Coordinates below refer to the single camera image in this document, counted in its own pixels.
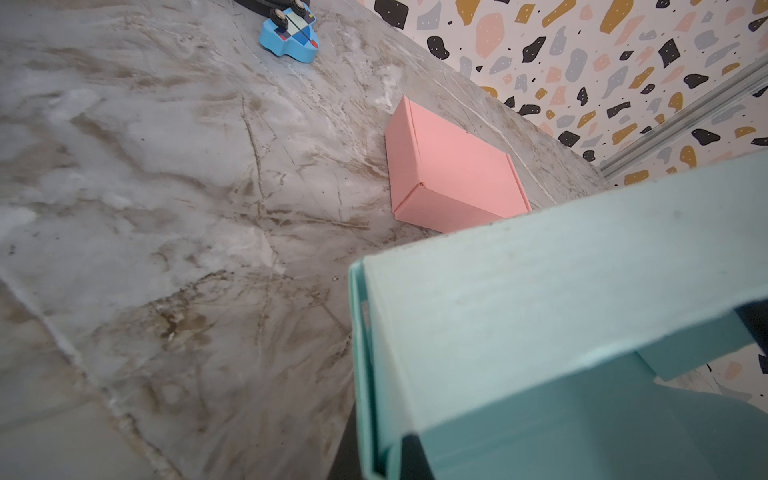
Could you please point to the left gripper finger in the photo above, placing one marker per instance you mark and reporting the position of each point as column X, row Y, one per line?
column 346, row 463

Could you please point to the mint paper box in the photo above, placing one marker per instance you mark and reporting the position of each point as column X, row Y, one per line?
column 547, row 346

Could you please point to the pink paper box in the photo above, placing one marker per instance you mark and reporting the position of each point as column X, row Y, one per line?
column 444, row 178

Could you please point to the small blue toy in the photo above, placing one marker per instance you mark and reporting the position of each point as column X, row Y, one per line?
column 289, row 31

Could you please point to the black microphone stand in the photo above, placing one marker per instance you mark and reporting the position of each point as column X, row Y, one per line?
column 263, row 7

